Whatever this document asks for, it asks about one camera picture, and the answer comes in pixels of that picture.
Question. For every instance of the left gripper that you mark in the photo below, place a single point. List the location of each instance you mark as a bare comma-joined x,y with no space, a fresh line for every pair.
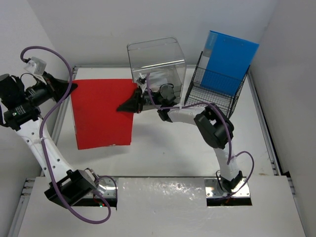
57,89

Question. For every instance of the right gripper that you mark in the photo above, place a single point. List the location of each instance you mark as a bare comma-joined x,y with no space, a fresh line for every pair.
134,103

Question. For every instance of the red folder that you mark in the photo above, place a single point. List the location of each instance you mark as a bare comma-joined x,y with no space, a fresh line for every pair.
97,121

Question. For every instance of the blue folder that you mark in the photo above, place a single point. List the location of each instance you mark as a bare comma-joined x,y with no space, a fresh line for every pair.
225,60

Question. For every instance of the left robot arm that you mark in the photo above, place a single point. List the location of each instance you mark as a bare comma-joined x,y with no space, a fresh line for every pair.
24,117

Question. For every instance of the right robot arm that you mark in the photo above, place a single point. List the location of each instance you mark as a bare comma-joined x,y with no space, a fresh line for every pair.
215,128

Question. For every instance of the clear plastic drawer organizer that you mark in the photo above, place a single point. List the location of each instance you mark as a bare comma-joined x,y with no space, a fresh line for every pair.
162,59

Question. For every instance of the white front cover panel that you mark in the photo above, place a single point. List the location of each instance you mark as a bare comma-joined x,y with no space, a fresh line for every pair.
166,207

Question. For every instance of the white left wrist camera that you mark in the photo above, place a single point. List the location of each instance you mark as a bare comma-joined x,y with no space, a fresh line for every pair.
35,66

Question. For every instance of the black wire mesh rack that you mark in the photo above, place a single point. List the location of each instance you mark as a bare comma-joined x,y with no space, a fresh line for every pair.
214,93

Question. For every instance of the aluminium table frame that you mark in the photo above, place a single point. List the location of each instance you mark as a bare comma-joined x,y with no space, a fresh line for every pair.
164,150

